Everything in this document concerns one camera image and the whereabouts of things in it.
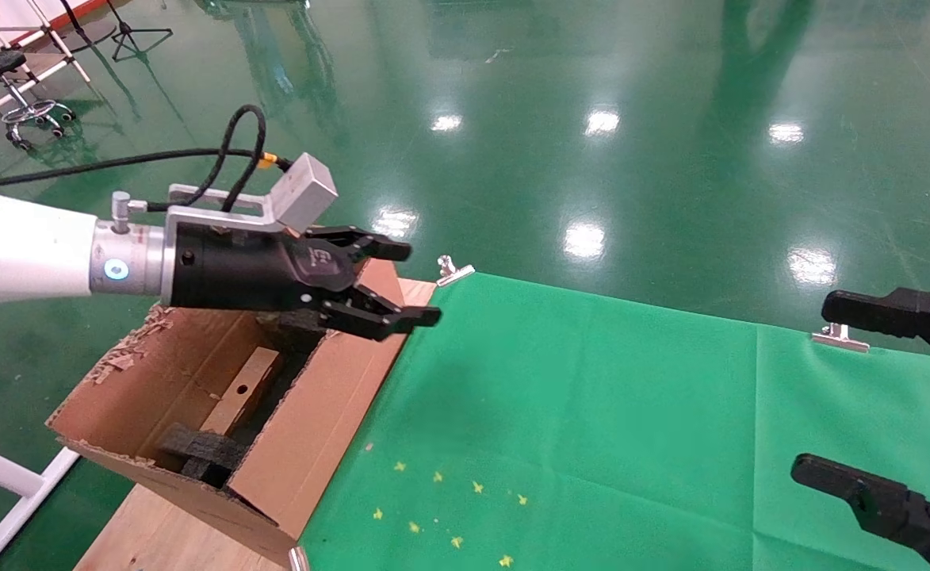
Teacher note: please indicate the black tripod stand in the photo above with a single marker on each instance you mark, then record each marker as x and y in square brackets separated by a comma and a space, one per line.
[135, 32]

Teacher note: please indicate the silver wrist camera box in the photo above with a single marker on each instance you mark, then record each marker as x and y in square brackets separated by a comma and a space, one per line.
[298, 194]

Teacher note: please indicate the green table cloth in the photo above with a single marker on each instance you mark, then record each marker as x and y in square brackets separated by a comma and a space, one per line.
[639, 444]

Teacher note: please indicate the small brown cardboard box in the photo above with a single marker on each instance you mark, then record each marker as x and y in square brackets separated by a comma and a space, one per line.
[239, 392]

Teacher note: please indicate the large open cardboard carton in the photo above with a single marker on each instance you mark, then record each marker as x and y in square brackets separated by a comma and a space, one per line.
[322, 428]

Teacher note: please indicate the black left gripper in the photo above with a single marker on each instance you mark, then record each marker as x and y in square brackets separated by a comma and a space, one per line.
[250, 270]

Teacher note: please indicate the black round-base stand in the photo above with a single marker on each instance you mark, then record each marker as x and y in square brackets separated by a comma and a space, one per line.
[88, 32]

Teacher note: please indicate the black rolling stool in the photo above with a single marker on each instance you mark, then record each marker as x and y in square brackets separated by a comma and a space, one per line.
[5, 87]

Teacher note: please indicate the silver metal binder clip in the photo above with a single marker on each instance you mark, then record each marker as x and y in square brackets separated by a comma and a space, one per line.
[298, 560]
[453, 272]
[839, 339]

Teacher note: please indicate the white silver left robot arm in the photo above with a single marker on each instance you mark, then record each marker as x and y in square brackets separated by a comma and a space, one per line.
[21, 250]

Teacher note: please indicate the white table frame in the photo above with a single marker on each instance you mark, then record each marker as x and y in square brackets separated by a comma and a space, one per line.
[5, 492]

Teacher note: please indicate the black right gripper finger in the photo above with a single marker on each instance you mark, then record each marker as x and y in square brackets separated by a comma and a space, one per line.
[893, 313]
[885, 507]

